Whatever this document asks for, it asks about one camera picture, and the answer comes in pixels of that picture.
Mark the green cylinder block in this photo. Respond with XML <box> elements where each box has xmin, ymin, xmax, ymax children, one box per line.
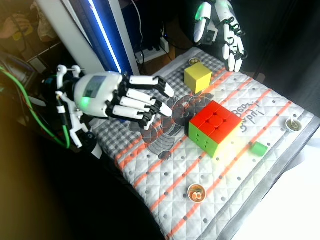
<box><xmin>250</xmin><ymin>141</ymin><xmax>269</xmax><ymax>158</ymax></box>

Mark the white panel with blue light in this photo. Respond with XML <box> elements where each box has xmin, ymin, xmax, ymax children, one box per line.
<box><xmin>36</xmin><ymin>0</ymin><xmax>141</xmax><ymax>76</ymax></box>

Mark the Rubik's cube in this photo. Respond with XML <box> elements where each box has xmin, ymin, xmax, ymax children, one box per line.
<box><xmin>188</xmin><ymin>100</ymin><xmax>243</xmax><ymax>159</ymax></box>

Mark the white power strip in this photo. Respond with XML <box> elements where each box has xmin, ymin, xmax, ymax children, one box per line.
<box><xmin>134</xmin><ymin>36</ymin><xmax>171</xmax><ymax>64</ymax></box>

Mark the small yellow cube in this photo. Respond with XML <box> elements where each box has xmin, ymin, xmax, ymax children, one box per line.
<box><xmin>184</xmin><ymin>62</ymin><xmax>213</xmax><ymax>95</ymax></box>

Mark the green cable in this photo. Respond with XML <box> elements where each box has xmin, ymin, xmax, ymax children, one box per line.
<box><xmin>0</xmin><ymin>65</ymin><xmax>71</xmax><ymax>150</ymax></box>

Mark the grey quilt with bear print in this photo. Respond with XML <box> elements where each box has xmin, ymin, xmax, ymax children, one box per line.
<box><xmin>89</xmin><ymin>47</ymin><xmax>317</xmax><ymax>240</ymax></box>

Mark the small toy cup orange food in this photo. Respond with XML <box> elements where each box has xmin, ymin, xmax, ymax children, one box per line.
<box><xmin>187</xmin><ymin>183</ymin><xmax>207</xmax><ymax>204</ymax></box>

